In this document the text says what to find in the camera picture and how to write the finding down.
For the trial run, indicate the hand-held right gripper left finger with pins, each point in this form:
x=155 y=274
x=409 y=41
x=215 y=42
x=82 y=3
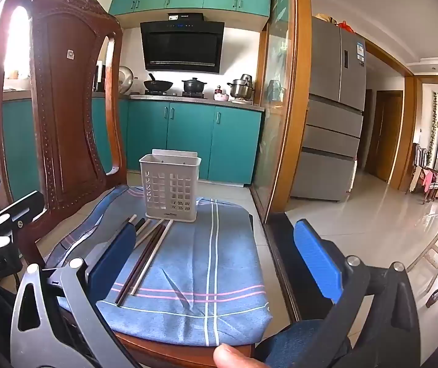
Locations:
x=113 y=262

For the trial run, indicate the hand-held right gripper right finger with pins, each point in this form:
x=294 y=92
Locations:
x=316 y=260

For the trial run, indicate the dark brown chopstick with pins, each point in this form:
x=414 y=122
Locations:
x=142 y=225
x=139 y=267

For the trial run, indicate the grey chopstick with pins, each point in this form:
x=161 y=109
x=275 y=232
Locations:
x=132 y=218
x=148 y=234
x=151 y=258

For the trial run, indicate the white plastic utensil basket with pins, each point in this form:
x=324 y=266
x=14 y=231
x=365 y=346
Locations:
x=169 y=188

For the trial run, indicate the person's right hand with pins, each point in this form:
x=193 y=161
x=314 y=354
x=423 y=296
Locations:
x=236 y=357

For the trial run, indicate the person's leg in jeans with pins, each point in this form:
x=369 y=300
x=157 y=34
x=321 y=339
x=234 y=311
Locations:
x=299 y=343

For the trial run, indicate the blue plaid cloth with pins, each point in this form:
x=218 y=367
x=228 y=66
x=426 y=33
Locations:
x=203 y=268

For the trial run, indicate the carved wooden chair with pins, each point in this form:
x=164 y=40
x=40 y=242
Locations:
x=65 y=122

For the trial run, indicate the chair with hanging clothes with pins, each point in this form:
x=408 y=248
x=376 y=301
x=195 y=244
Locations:
x=428 y=176

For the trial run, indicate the brown wooden door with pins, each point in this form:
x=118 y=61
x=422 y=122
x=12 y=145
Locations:
x=384 y=134

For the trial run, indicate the teal lower cabinets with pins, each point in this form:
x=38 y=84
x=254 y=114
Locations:
x=188 y=138

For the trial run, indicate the silver refrigerator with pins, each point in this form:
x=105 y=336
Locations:
x=334 y=115

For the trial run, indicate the wooden framed glass door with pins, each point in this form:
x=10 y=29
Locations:
x=280 y=96

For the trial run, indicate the black wok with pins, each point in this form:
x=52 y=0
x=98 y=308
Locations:
x=158 y=83

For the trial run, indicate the stainless steel pot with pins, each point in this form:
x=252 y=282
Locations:
x=241 y=87

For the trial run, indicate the small pink container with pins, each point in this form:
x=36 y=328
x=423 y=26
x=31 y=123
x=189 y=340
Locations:
x=221 y=96

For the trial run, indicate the black cooking pot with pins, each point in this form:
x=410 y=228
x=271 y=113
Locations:
x=193 y=85

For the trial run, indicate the black range hood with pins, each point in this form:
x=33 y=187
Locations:
x=182 y=48

